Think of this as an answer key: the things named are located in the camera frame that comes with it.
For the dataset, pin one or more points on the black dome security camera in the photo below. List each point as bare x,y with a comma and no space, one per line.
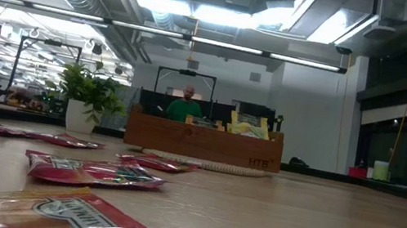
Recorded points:
343,50

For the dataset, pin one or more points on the small black object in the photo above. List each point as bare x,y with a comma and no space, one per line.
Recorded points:
298,162

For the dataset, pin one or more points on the small black post device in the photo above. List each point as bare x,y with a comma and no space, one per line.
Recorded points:
279,122

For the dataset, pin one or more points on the wooden tea organizer box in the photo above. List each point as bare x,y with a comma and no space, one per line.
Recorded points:
203,143

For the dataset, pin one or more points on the round woven placemat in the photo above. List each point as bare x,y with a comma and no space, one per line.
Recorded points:
219,167

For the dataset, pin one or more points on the green plant in white pot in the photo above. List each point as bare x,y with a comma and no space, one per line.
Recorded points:
80,120

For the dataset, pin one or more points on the person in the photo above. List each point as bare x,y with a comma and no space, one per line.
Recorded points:
184,111

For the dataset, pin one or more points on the red box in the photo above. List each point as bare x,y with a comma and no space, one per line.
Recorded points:
357,172

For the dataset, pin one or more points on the pale green container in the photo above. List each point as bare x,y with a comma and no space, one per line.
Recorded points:
380,170

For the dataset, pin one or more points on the yellow packets in box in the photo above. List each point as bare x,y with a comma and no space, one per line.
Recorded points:
256,110

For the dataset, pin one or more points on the white wall vent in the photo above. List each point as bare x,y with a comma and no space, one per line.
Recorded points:
193,64
255,76

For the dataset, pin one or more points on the black metal station frame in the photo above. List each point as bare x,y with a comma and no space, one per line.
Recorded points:
187,72
51,42

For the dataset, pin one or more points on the long linear ceiling light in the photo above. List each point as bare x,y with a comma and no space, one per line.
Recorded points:
223,45

